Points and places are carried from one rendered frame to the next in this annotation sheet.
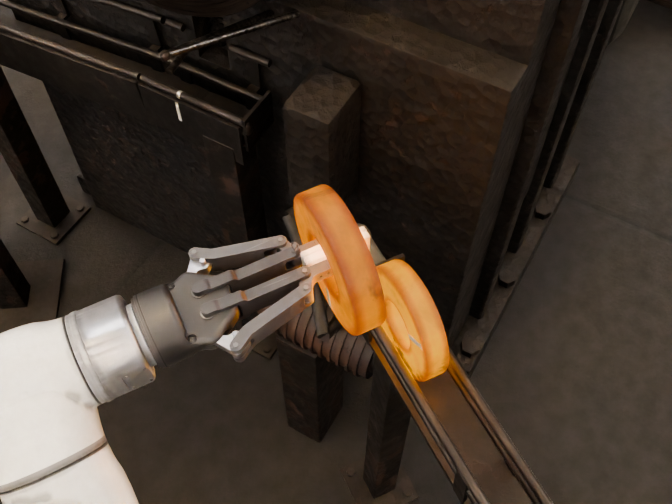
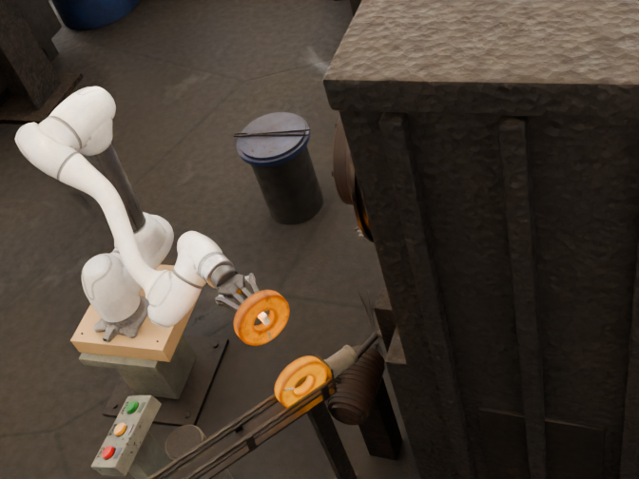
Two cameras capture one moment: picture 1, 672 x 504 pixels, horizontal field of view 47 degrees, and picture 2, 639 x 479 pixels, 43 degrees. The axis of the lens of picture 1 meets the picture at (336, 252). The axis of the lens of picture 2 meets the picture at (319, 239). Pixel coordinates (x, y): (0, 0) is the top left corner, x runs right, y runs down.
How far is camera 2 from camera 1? 1.82 m
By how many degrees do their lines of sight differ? 55
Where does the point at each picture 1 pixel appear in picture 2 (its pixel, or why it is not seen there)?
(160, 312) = (219, 273)
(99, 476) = (181, 288)
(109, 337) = (208, 264)
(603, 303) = not seen: outside the picture
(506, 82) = (390, 357)
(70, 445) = (183, 275)
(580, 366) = not seen: outside the picture
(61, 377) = (196, 259)
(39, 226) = not seen: hidden behind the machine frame
